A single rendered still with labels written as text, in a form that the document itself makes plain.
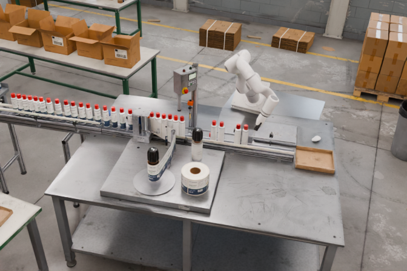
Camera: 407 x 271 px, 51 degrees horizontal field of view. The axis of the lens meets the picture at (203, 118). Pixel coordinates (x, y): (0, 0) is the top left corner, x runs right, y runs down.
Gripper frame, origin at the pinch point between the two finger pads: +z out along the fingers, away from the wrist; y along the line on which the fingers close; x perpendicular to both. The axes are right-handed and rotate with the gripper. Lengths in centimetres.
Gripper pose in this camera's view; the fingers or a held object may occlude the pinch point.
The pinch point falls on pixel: (256, 127)
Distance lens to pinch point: 342.4
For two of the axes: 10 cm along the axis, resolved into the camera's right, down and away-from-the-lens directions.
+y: -1.8, 5.4, -8.2
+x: 9.2, 4.0, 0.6
